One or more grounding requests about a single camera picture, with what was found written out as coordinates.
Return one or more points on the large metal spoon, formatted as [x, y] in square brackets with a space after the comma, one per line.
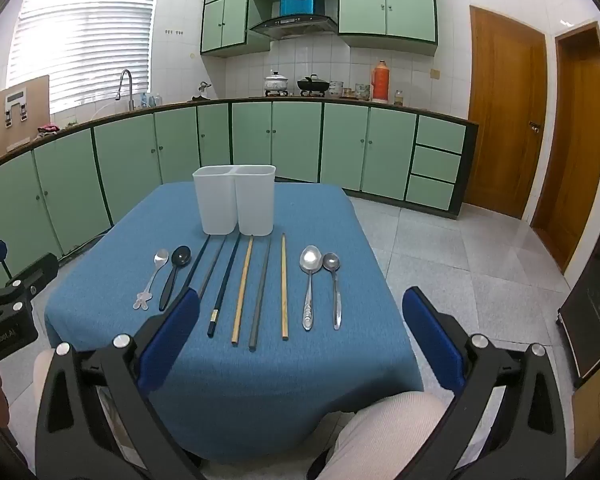
[310, 259]

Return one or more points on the blue box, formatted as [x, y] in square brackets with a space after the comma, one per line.
[301, 1]

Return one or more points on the white window blinds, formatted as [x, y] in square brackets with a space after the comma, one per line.
[85, 35]

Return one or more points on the cardboard box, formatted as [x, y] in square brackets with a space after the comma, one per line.
[597, 410]

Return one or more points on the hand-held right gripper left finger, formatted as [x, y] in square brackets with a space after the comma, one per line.
[176, 329]

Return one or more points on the small silver spoon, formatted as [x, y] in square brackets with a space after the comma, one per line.
[152, 275]

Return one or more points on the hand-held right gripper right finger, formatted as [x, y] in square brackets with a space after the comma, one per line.
[432, 340]

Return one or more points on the brown wooden chopstick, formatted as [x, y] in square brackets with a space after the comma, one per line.
[283, 285]

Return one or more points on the glass jar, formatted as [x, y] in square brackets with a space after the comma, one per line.
[398, 98]

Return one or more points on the wooden door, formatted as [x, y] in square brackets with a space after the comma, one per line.
[505, 110]
[572, 145]

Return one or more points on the red cloth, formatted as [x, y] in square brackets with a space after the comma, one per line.
[48, 128]

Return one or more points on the black plastic spoon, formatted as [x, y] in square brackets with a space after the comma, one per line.
[180, 257]

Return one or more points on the brown cardboard panel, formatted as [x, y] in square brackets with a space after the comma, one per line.
[17, 120]

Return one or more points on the blue tablecloth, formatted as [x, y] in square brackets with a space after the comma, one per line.
[290, 385]

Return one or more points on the black wok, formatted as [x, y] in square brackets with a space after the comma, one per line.
[312, 85]

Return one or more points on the person's leg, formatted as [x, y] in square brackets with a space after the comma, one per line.
[380, 425]
[42, 367]

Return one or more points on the dark blue chopstick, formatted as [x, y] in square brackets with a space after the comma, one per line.
[225, 285]
[200, 256]

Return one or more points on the metal kitchen faucet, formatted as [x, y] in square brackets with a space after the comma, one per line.
[126, 82]

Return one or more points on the black furniture panel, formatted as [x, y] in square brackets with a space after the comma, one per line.
[592, 310]

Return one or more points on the dark range hood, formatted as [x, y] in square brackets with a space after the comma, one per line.
[292, 25]

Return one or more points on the small metal spoon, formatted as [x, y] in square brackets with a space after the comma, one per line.
[331, 262]

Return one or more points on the plastic bottles by sink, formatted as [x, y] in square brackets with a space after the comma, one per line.
[150, 101]

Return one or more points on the orange thermos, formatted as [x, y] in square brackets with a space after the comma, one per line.
[380, 82]

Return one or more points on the white divided utensil holder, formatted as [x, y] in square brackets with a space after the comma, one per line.
[232, 200]

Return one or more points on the grey chopstick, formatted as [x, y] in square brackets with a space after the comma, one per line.
[260, 294]
[215, 261]

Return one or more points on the stacked glass bowls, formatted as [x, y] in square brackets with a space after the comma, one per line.
[335, 90]

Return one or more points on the white lidded pot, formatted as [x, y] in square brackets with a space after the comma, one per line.
[276, 84]

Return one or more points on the small dark figurine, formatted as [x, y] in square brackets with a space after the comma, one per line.
[205, 91]

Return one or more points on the patterned cup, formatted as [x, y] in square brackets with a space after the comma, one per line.
[362, 92]

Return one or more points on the light wooden chopstick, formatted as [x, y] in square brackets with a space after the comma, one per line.
[242, 290]

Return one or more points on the person's right leg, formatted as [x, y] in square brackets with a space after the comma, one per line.
[380, 425]

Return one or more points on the green base kitchen cabinets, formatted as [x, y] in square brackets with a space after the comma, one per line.
[300, 140]

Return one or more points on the person's left leg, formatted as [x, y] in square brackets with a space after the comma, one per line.
[42, 367]

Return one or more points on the green wall cabinet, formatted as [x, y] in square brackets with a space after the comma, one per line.
[387, 5]
[225, 15]

